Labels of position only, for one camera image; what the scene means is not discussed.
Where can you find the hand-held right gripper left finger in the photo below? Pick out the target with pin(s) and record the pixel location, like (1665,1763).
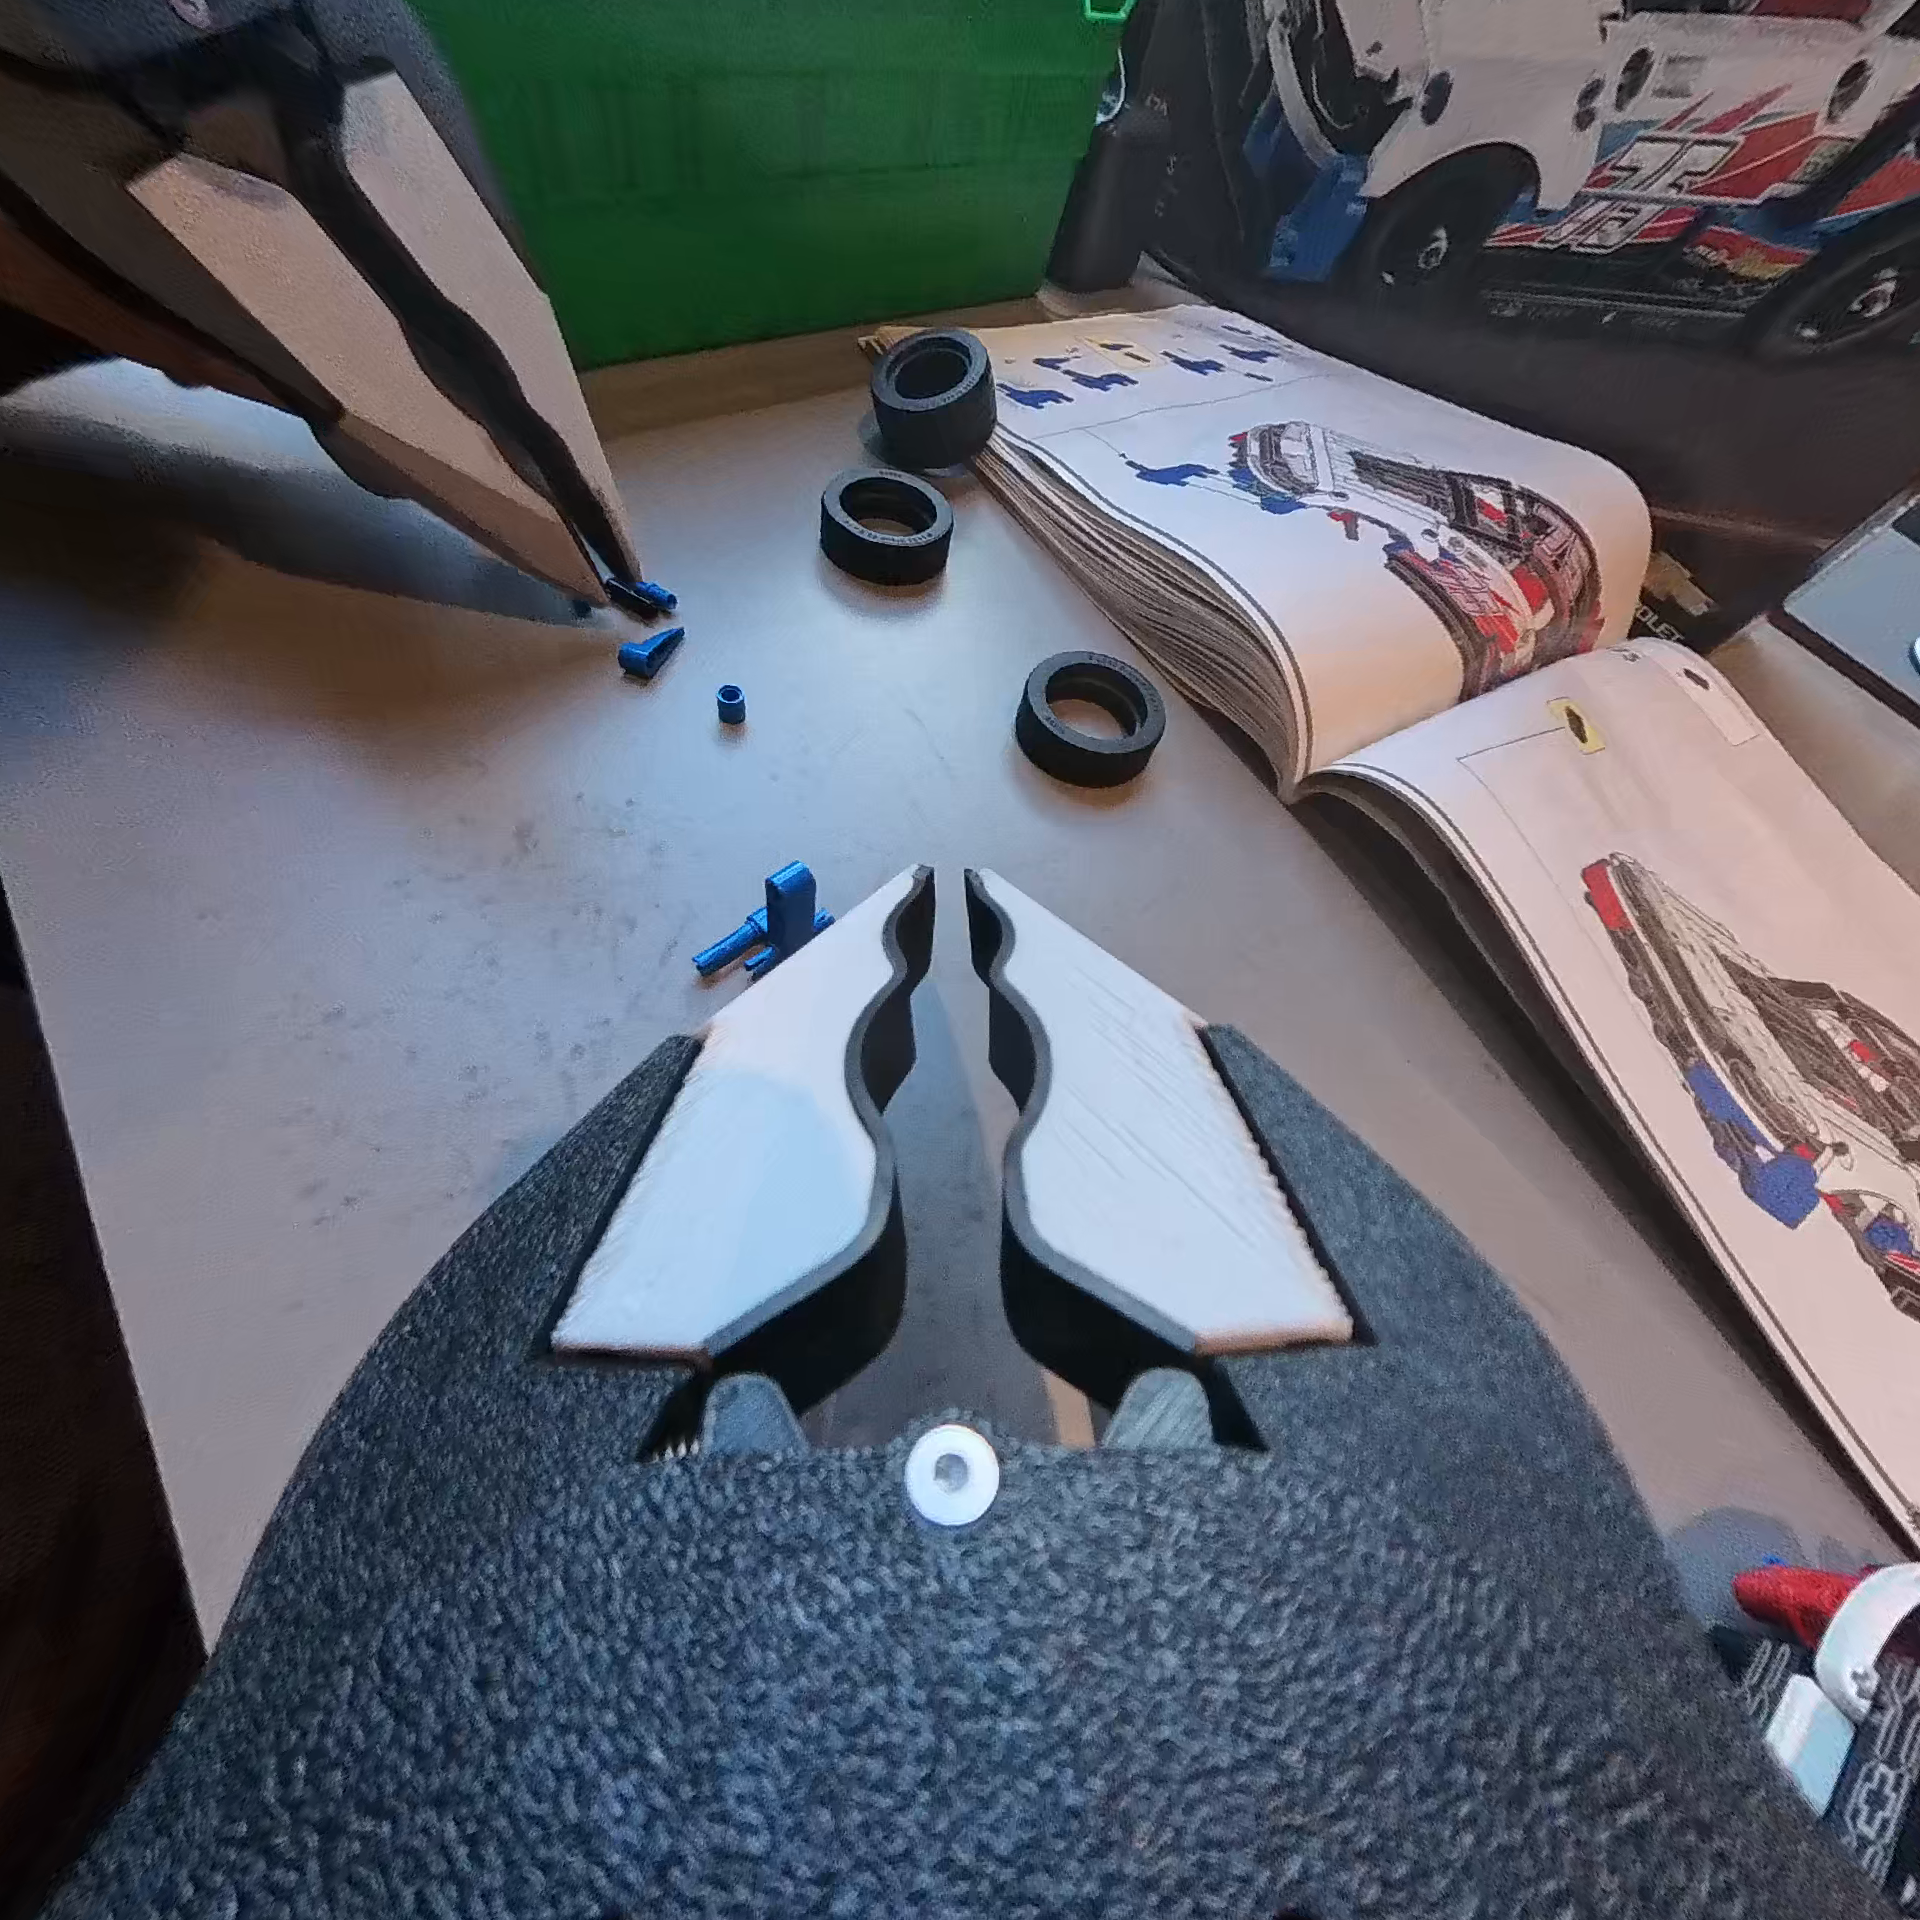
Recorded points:
(721,1186)

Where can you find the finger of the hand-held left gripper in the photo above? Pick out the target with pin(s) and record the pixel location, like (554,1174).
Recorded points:
(329,329)
(465,240)

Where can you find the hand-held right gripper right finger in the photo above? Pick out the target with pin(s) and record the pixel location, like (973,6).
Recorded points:
(1155,1170)

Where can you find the black pin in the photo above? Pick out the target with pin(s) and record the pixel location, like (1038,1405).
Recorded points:
(623,591)

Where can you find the grey desk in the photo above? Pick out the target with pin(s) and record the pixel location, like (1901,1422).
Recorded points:
(450,975)

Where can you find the green storage bin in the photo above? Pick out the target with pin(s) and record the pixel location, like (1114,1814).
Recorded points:
(781,180)

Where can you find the black toy tyre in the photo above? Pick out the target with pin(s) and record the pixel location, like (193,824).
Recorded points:
(1049,741)
(900,419)
(847,549)

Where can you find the blue wedge piece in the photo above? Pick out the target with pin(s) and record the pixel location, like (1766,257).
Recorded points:
(650,656)

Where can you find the open instruction booklet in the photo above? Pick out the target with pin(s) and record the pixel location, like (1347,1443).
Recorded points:
(1350,598)

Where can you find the black case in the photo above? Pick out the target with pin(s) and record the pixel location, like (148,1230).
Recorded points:
(1110,196)

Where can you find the toy car model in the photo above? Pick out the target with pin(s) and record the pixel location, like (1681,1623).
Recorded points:
(1831,1694)

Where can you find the white stand base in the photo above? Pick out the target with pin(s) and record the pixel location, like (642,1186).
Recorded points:
(1860,598)

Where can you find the black car picture box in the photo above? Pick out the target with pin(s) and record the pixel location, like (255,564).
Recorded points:
(1499,180)

